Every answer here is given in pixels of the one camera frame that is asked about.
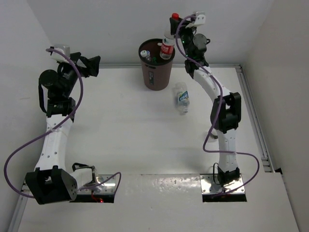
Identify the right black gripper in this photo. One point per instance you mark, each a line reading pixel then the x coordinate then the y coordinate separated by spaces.
pixel 182 28

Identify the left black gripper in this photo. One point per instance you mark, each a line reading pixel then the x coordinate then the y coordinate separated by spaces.
pixel 90 65

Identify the red-label clear water bottle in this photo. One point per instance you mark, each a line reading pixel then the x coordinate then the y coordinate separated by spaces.
pixel 168 42

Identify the green-label clear water bottle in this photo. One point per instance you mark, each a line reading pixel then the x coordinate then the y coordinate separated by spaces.
pixel 148 56

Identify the blue-label clear water bottle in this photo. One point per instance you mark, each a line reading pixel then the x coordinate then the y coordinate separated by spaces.
pixel 181 98

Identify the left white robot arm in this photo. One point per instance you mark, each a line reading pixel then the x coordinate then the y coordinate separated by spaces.
pixel 50 182

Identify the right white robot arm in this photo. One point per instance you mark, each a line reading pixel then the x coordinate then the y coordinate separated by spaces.
pixel 226 110

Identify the brown plastic waste bin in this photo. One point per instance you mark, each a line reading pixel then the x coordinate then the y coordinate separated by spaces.
pixel 155 75

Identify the small black-cap clear bottle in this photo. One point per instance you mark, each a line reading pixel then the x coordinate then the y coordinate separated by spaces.
pixel 213 137

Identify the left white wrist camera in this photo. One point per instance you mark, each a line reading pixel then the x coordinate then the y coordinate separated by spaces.
pixel 63 49

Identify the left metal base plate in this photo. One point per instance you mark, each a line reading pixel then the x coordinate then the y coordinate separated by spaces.
pixel 107 188

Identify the metal base plate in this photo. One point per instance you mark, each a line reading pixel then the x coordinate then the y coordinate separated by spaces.
pixel 210 185
pixel 107 188

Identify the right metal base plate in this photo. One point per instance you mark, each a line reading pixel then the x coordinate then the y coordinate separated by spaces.
pixel 210 185

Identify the aluminium frame rail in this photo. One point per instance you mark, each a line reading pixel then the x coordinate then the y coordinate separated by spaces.
pixel 268 163

